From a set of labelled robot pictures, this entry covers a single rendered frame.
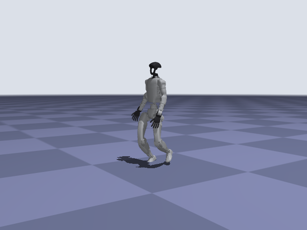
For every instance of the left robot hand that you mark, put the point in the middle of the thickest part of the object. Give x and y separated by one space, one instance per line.
156 120

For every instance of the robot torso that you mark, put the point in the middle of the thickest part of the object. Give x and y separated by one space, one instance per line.
153 95

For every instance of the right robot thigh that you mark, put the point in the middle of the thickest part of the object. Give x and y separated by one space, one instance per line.
142 124

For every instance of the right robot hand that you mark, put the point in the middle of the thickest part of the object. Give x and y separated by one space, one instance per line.
136 114

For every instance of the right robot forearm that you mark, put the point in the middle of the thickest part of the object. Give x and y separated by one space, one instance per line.
142 105

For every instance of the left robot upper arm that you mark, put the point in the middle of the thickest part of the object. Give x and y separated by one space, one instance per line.
161 84

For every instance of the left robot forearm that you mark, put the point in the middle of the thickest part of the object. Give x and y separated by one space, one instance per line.
162 104

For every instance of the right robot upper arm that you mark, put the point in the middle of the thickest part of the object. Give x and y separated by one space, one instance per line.
145 95

